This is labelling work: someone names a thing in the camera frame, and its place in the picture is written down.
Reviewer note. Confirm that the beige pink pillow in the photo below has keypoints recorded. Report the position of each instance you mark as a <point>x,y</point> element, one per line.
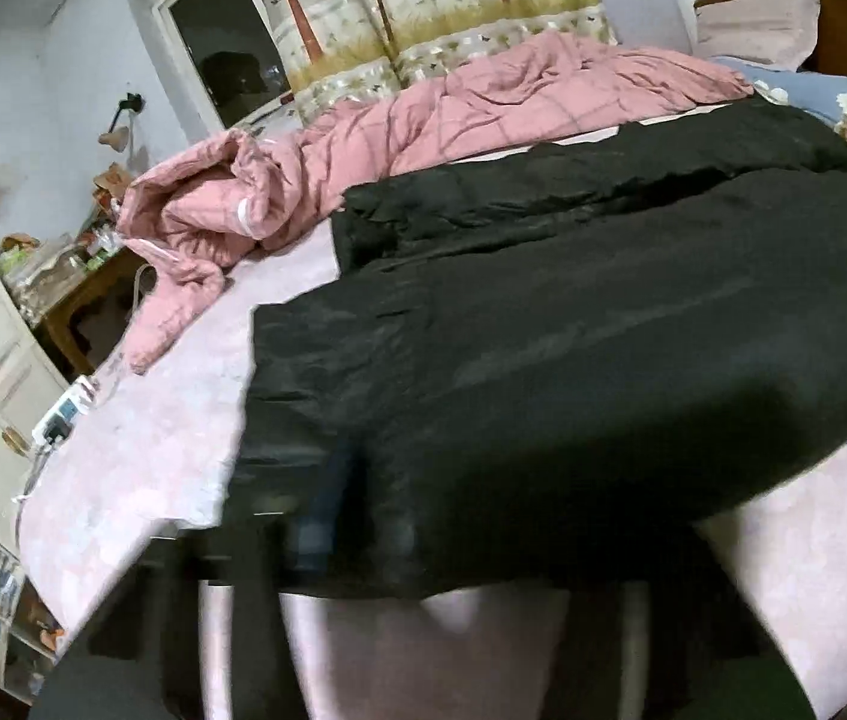
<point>761,30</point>

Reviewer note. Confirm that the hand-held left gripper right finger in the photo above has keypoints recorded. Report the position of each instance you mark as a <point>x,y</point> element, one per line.
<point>592,630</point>

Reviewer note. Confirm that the white framed window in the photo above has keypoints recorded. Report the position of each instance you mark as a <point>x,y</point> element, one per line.
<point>228,52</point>

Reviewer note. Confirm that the wall lamp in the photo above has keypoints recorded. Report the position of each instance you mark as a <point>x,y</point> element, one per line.
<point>114,136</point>

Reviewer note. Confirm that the black puffer jacket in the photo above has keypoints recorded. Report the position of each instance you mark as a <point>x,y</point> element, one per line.
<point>543,315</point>

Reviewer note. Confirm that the pile of desk clutter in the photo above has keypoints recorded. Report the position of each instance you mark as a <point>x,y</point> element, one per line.
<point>56,262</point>

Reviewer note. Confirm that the tree print curtain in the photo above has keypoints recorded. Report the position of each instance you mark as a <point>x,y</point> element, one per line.
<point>431,0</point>

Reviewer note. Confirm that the light blue pillow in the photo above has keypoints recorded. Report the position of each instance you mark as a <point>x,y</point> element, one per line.
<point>806,90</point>

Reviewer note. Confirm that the bed with pink floral sheet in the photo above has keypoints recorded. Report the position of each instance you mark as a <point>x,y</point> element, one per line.
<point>153,465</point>

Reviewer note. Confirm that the wooden desk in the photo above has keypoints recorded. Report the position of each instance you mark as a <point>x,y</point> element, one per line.
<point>93,296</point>

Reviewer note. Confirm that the white power strip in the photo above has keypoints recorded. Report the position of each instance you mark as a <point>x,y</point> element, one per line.
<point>63,412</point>

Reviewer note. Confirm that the pink checked quilt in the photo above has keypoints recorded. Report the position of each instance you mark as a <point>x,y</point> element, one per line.
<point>468,112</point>

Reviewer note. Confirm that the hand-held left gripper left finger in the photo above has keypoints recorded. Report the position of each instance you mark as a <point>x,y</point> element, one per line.
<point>318,525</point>

